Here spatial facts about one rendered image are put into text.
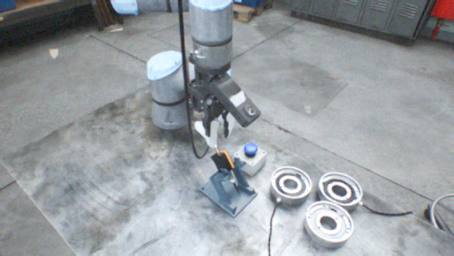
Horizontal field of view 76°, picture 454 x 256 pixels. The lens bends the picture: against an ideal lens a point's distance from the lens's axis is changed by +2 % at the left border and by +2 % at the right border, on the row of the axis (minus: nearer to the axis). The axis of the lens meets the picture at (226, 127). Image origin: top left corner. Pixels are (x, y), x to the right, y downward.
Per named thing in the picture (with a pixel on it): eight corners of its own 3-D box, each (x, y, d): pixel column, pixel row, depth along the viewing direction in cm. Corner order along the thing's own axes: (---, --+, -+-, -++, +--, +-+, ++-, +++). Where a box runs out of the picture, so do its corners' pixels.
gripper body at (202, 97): (210, 94, 68) (208, 45, 60) (237, 108, 64) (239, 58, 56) (186, 108, 64) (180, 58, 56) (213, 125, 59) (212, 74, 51)
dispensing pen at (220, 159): (242, 201, 72) (213, 143, 68) (232, 199, 75) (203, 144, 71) (247, 195, 73) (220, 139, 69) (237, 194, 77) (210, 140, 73)
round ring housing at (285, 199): (282, 170, 84) (284, 160, 81) (315, 189, 79) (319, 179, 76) (262, 192, 78) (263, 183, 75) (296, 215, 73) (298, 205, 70)
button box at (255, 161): (266, 163, 86) (267, 151, 83) (251, 177, 82) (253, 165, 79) (244, 151, 90) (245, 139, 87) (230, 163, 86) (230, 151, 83)
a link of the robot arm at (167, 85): (153, 84, 102) (146, 49, 93) (191, 83, 103) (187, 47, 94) (150, 104, 92) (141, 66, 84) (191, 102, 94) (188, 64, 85)
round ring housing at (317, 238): (340, 259, 64) (345, 250, 62) (296, 235, 69) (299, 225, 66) (353, 224, 71) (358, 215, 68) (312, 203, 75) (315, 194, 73)
